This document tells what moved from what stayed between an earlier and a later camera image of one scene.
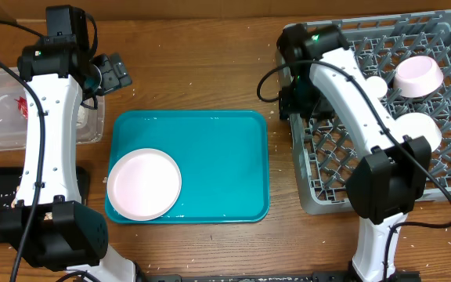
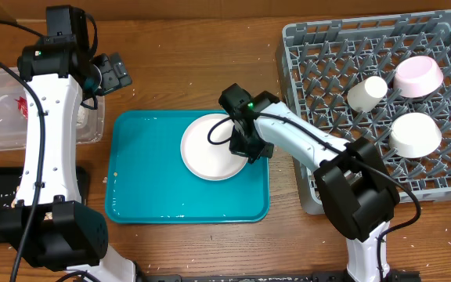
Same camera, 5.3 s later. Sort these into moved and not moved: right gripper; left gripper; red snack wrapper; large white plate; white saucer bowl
Moved: large white plate; right gripper
Not moved: left gripper; red snack wrapper; white saucer bowl
